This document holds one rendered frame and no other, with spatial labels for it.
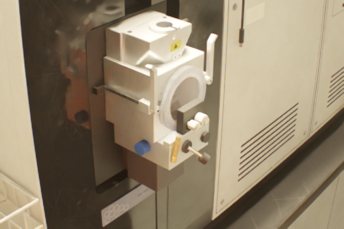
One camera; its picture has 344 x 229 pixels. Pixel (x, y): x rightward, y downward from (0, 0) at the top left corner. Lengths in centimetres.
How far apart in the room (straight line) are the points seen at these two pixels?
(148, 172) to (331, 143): 83
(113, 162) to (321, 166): 74
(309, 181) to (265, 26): 48
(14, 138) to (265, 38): 54
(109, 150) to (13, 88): 21
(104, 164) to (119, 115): 9
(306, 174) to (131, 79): 79
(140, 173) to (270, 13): 41
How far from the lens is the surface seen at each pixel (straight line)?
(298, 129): 139
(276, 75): 119
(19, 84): 70
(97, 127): 82
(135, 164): 86
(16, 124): 75
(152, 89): 72
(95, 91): 79
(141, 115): 77
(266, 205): 135
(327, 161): 152
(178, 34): 77
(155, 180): 85
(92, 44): 77
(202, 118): 78
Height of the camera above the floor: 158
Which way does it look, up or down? 29 degrees down
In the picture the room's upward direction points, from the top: 1 degrees clockwise
